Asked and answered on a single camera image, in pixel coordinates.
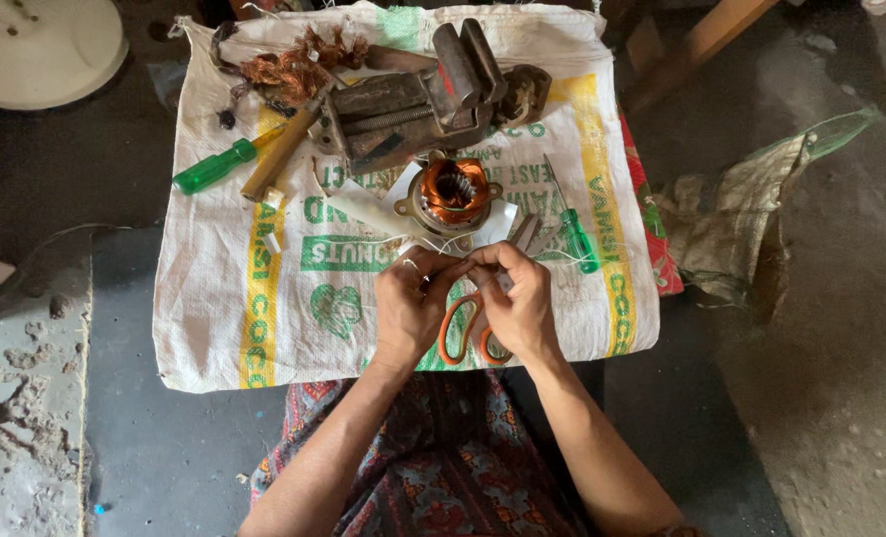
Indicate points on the person's right hand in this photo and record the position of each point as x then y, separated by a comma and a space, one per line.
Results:
525, 313

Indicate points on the person's left hand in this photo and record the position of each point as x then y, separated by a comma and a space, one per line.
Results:
405, 313

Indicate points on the white thread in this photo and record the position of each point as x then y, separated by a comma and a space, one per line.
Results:
443, 242

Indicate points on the small green screwdriver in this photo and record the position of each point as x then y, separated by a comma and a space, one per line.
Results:
578, 239

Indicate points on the white printed woven sack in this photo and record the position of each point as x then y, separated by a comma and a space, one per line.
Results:
278, 313

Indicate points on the motor stator with copper winding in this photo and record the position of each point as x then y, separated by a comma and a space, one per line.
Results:
454, 195

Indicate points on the small white paper piece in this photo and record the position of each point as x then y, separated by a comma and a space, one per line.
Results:
273, 197
272, 242

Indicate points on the person's patterned garment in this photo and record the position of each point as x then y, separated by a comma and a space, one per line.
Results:
443, 462

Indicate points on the rusty metal bench vise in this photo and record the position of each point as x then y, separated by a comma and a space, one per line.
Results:
413, 112

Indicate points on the dirty crumpled sack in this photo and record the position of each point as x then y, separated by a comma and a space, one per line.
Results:
726, 216

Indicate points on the large green screwdriver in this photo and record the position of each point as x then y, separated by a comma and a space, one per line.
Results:
215, 168

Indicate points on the wooden plank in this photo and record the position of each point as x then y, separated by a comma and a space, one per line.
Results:
700, 45

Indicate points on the white round metal cover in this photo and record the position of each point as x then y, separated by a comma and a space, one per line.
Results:
36, 48

